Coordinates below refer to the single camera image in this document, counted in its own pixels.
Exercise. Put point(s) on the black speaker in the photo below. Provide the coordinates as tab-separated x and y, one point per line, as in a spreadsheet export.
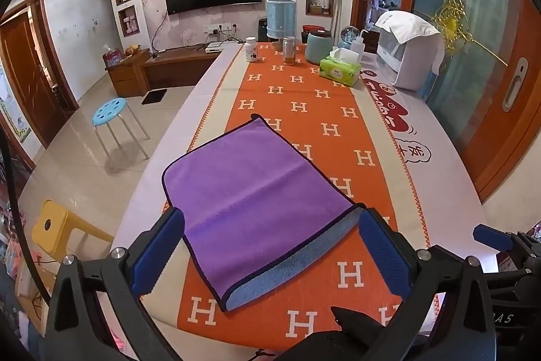
263	30

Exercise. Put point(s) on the purple towel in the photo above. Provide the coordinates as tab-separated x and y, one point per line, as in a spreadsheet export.
258	196

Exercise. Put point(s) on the glass jar with metal lid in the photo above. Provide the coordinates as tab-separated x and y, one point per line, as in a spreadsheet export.
289	52

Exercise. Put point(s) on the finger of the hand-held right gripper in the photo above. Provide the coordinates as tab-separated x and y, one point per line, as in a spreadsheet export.
492	236

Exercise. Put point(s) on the white pill bottle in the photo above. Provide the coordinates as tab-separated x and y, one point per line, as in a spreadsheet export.
251	50

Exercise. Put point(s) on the plate of fruit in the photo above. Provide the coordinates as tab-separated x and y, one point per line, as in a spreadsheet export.
132	49

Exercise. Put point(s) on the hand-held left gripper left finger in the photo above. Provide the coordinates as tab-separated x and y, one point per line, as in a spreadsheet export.
155	257

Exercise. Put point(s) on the wooden sliding door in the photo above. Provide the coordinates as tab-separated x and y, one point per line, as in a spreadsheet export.
507	132

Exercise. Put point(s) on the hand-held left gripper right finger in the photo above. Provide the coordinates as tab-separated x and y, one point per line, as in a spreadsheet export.
384	251

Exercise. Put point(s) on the orange letter-print blanket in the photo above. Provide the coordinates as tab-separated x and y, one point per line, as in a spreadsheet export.
321	120

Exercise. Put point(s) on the pink plastic bag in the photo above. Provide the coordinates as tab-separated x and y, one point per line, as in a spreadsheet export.
112	57

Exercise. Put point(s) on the black floor mat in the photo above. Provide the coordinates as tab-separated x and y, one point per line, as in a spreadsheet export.
154	96

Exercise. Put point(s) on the gold hanging ornament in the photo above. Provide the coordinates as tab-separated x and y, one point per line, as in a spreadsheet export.
450	22

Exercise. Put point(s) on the green tissue box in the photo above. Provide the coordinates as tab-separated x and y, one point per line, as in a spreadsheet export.
338	69

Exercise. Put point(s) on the white cloth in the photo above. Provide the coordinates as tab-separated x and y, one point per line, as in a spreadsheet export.
412	27

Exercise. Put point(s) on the wall poster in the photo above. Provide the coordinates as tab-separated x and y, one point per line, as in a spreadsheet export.
15	120

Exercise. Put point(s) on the clear squeeze bottle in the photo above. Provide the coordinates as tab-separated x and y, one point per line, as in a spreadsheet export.
355	41

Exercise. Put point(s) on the yellow plastic stool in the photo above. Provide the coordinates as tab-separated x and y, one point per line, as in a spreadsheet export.
53	223

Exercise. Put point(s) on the brown wooden door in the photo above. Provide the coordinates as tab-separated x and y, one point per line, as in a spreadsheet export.
29	77

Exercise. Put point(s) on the teal pot with dark lid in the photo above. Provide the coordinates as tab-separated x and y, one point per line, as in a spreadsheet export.
320	48

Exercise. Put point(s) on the light blue cylindrical container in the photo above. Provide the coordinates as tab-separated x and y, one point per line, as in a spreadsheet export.
281	20

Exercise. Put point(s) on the white countertop appliance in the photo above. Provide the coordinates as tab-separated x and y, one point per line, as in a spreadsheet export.
405	65

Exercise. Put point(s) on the wooden side cabinet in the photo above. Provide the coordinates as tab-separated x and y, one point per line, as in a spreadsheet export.
126	75

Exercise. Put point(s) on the wooden television cabinet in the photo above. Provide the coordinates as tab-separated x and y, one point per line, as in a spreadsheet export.
177	67

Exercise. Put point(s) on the white set-top box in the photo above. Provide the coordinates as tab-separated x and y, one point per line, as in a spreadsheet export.
219	46

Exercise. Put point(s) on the light blue round stool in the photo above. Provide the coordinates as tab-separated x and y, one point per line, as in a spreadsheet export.
109	110

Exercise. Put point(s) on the glass snow globe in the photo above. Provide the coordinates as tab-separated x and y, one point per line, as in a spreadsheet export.
347	36

